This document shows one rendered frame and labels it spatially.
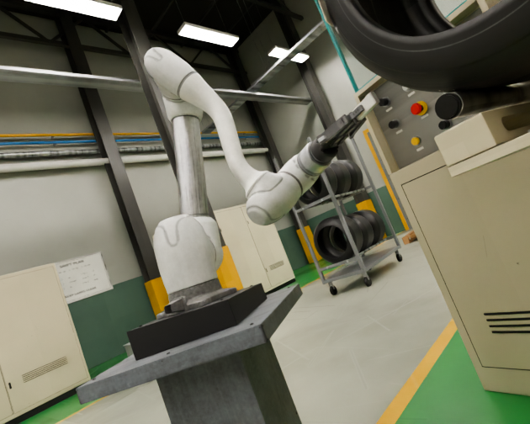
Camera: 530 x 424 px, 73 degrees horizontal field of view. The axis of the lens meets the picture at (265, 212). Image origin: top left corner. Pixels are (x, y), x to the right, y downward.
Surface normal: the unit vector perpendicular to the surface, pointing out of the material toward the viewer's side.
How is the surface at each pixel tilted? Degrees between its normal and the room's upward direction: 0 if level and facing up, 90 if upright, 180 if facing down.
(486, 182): 90
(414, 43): 98
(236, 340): 90
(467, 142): 90
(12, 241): 90
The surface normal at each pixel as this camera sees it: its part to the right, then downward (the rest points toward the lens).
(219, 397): -0.25, -0.02
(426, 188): -0.80, 0.25
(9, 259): 0.65, -0.34
